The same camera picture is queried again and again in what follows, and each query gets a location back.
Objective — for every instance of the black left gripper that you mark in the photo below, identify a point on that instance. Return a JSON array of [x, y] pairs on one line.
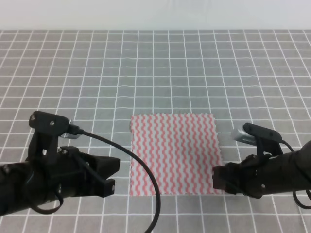
[[69, 172]]

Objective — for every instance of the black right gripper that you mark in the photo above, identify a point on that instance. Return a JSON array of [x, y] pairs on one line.
[[235, 178]]

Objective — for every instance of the pink wavy striped towel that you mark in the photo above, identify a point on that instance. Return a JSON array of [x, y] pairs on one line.
[[180, 150]]

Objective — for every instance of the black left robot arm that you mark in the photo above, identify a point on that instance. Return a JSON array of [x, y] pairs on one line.
[[13, 190]]

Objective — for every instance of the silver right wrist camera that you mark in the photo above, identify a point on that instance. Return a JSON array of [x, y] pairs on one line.
[[249, 134]]

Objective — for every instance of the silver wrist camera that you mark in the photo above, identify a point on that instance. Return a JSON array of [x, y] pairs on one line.
[[53, 125], [249, 134]]

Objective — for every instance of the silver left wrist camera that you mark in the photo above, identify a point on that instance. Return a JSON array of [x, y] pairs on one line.
[[53, 125]]

